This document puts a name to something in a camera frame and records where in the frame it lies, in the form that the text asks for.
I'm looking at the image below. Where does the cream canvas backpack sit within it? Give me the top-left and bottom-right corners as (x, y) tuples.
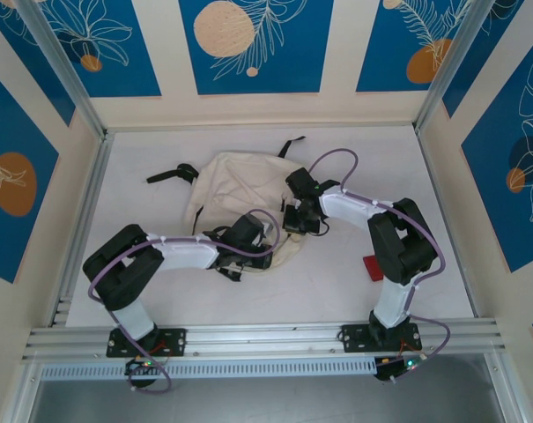
(145, 135), (310, 278)

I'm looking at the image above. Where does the grey brushed metal panel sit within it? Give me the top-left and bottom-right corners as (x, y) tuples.
(27, 379), (505, 423)

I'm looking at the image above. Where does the blue panel with peach circle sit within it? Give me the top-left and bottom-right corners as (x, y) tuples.
(179, 0), (336, 96)

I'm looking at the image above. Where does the blue panel dark circle flower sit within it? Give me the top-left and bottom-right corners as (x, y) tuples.
(461, 43), (533, 273)

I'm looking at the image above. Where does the blue panel fern orange circle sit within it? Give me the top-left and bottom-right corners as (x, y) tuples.
(355, 0), (474, 93)

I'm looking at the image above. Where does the blue panel flower orange circle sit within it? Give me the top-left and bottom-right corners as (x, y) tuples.
(0, 61), (60, 284)

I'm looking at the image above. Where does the blue panel with flower outline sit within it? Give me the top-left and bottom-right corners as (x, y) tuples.
(34, 0), (162, 99)

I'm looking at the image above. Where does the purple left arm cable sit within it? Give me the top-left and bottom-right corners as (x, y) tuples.
(87, 209), (283, 393)

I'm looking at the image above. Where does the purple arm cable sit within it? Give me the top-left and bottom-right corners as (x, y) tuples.
(87, 209), (283, 393)
(307, 148), (452, 383)

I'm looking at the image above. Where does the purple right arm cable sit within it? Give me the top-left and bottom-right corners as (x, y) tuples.
(307, 148), (452, 383)

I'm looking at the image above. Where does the aluminium front rail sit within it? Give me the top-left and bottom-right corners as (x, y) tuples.
(21, 317), (507, 365)

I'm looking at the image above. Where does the grey slotted cable duct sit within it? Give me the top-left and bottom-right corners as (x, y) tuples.
(40, 356), (378, 382)

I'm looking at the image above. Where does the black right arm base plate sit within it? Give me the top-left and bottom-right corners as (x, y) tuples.
(341, 323), (422, 353)

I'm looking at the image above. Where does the aluminium table side rail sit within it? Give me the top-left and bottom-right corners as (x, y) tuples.
(49, 131), (114, 328)
(413, 125), (479, 319)

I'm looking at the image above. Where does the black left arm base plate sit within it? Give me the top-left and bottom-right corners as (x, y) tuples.
(106, 326), (189, 358)

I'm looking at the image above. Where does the aluminium corner post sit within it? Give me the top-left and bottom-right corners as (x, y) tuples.
(414, 0), (492, 133)
(15, 0), (107, 138)

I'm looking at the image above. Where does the blue wall panel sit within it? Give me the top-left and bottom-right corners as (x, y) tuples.
(441, 0), (525, 119)
(0, 0), (78, 129)

